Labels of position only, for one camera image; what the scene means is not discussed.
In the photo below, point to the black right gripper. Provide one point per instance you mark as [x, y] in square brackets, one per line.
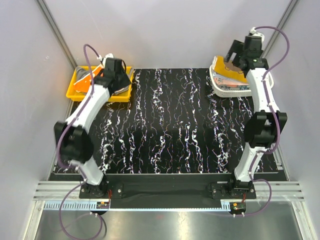
[236, 47]

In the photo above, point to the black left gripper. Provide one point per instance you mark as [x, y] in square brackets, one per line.
[125, 81]

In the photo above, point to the brown yellow bear towel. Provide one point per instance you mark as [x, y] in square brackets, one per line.
[227, 69]

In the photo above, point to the orange white patterned towel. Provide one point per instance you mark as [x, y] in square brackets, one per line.
[82, 86]

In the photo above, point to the grey towel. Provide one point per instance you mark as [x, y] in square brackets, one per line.
[81, 73]

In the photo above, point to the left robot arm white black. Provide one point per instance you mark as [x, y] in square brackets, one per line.
[73, 143]

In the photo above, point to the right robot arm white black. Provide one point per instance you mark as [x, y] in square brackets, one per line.
[262, 131]

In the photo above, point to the pink folded towel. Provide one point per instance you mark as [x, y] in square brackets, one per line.
[228, 82]

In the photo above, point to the patterned folded towel in basket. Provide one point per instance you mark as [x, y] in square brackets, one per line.
[226, 87]

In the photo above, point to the white perforated plastic basket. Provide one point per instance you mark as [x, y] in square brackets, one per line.
[223, 93]

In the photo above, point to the yellow plastic bin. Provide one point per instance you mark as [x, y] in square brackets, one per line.
[122, 97]

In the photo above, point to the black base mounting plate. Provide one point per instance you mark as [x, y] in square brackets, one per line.
[164, 203]

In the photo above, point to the left small electronics board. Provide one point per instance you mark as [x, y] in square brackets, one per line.
[103, 205]

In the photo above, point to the small electronics board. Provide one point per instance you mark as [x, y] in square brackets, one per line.
[103, 205]
[238, 207]

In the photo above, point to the right small electronics board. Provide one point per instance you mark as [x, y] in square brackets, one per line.
[238, 207]

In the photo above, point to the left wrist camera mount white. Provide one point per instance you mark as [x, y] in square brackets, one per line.
[103, 58]

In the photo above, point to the white slotted cable duct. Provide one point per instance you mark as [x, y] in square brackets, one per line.
[70, 205]

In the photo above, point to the aluminium frame rail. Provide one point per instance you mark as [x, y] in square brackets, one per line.
[278, 191]

